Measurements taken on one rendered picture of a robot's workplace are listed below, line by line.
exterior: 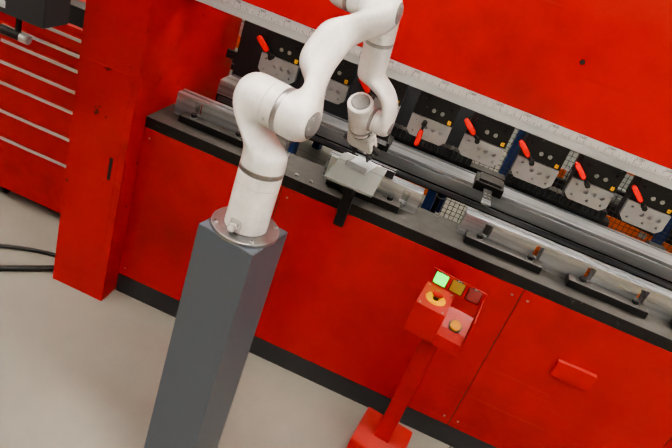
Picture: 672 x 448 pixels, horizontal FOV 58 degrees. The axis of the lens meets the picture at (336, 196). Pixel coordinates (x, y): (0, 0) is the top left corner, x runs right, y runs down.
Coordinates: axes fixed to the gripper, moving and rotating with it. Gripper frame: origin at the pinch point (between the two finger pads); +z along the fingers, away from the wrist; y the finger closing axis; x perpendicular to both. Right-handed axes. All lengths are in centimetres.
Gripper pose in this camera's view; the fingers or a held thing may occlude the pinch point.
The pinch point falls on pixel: (361, 153)
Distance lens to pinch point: 221.8
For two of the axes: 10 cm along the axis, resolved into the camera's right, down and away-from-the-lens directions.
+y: -8.3, -4.7, 2.9
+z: 0.5, 4.5, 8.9
